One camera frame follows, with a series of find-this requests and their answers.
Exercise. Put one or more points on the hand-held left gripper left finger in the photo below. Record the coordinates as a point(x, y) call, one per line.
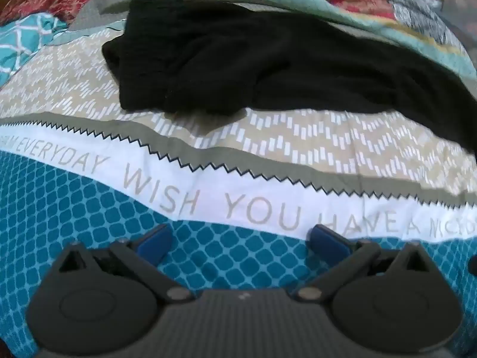
point(155, 239)

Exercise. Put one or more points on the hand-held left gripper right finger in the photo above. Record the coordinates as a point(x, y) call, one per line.
point(327, 237)

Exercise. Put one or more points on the black pants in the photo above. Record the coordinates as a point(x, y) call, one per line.
point(242, 63)

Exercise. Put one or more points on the patterned striped bedsheet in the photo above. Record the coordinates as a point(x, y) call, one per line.
point(261, 194)

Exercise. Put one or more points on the teal lattice pillow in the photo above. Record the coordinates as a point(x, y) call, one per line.
point(22, 39)

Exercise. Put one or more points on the translucent plastic storage box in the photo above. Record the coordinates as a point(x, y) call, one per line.
point(460, 5)

